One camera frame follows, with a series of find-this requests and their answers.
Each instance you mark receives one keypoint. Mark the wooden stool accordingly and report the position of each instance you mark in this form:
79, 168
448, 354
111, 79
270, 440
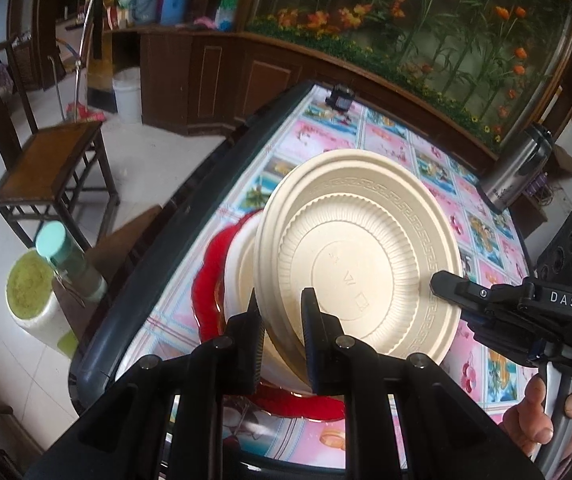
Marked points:
126, 240

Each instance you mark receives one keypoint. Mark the small black jar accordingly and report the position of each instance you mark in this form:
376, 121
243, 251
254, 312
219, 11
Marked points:
341, 98

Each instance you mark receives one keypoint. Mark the purple bottles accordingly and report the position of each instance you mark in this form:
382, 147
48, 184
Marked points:
536, 187

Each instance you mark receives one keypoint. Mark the yellow green tub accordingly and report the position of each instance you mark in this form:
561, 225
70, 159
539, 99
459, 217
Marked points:
31, 295

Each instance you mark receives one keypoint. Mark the cardboard box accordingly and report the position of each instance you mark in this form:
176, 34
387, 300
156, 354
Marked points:
565, 160

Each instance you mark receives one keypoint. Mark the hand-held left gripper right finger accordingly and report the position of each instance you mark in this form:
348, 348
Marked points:
316, 355

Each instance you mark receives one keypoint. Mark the white bucket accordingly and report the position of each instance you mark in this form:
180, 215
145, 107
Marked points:
127, 95

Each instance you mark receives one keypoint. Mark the wooden chair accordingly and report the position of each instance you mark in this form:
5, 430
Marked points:
46, 160

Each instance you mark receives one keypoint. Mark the large red scalloped plate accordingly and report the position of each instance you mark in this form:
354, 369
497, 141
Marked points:
208, 290

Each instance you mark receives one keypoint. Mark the grey blue bag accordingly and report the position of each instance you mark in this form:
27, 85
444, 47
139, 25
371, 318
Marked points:
146, 2

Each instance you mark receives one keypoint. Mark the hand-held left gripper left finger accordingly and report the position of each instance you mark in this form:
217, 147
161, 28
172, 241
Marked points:
253, 355

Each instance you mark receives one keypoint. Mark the dark wooden cabinet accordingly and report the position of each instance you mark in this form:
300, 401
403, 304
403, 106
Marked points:
206, 80

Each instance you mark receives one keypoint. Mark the stainless steel thermos jug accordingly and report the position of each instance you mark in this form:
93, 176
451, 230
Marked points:
515, 170

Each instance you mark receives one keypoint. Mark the teal capped bottle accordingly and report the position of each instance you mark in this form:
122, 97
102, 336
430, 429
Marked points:
68, 260

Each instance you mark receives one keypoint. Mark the pink cloth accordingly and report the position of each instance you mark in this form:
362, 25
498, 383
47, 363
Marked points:
204, 22

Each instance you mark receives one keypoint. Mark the beige ribbed bowl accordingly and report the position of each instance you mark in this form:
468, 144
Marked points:
365, 250
241, 270

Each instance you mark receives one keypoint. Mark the person's right hand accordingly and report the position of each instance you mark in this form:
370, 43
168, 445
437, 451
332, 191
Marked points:
528, 420

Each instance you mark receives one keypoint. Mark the artificial flower glass display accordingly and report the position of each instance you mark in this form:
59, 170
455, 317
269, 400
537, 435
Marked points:
415, 25

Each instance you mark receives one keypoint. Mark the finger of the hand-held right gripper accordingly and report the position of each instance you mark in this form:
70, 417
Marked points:
510, 332
480, 292

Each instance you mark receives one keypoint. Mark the blue thermos flask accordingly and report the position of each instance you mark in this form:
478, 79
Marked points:
175, 0

